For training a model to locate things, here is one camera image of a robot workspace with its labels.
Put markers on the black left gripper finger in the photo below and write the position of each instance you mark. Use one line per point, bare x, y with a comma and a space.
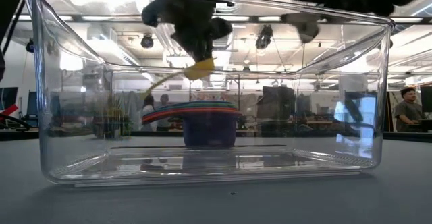
202, 50

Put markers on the yellow measuring cup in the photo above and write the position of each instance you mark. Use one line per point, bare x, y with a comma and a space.
200, 70

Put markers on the clear plastic basket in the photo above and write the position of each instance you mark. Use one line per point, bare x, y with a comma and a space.
67, 160

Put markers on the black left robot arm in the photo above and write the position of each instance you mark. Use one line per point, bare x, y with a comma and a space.
8, 1

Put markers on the black ceiling lamp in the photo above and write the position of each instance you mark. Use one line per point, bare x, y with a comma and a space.
264, 36
147, 41
31, 46

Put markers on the person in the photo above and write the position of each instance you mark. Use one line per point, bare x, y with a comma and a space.
164, 111
408, 111
148, 112

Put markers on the black panel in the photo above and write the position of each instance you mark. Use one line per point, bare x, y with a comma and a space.
276, 109

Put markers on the small potted plant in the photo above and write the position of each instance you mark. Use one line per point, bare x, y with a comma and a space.
111, 121

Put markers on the dark monitor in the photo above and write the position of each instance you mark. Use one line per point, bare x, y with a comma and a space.
8, 99

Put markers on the black table frame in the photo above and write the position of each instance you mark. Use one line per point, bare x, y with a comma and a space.
17, 134

